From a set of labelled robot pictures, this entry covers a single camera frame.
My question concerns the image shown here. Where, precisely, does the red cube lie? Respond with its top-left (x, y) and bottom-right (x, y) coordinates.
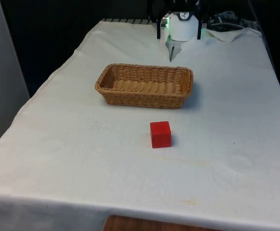
top-left (149, 120), bottom-right (173, 149)

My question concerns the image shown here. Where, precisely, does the wicker basket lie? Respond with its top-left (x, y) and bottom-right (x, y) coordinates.
top-left (94, 63), bottom-right (194, 110)

